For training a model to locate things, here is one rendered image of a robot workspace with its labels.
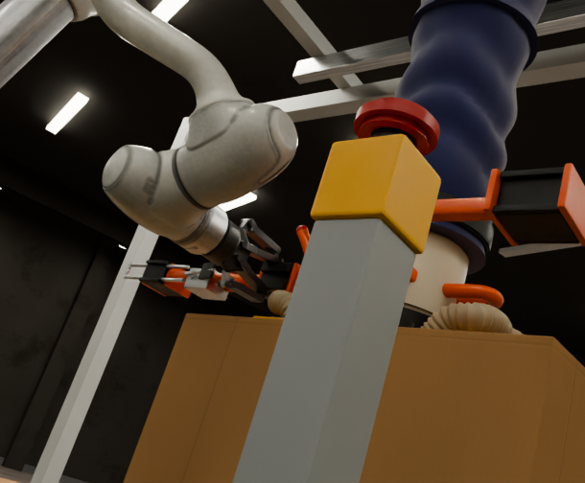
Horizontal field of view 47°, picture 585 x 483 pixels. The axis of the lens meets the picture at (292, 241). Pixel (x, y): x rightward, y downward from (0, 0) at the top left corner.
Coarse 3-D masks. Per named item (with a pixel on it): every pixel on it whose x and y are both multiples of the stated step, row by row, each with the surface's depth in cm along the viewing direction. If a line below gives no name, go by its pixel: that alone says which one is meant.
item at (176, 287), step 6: (168, 270) 143; (174, 270) 143; (180, 270) 144; (168, 276) 142; (168, 282) 142; (174, 282) 143; (156, 288) 147; (162, 288) 145; (168, 288) 144; (174, 288) 143; (180, 288) 144; (162, 294) 150; (168, 294) 149; (174, 294) 147; (180, 294) 145; (186, 294) 146
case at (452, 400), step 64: (192, 320) 107; (256, 320) 97; (192, 384) 100; (256, 384) 91; (384, 384) 78; (448, 384) 73; (512, 384) 68; (576, 384) 72; (192, 448) 93; (384, 448) 74; (448, 448) 70; (512, 448) 65; (576, 448) 71
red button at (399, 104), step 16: (368, 112) 53; (384, 112) 53; (400, 112) 52; (416, 112) 52; (368, 128) 54; (384, 128) 53; (400, 128) 53; (416, 128) 52; (432, 128) 53; (416, 144) 54; (432, 144) 55
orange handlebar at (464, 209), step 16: (448, 208) 76; (464, 208) 75; (480, 208) 74; (176, 272) 141; (416, 272) 100; (224, 288) 136; (448, 288) 100; (464, 288) 98; (480, 288) 97; (496, 304) 98
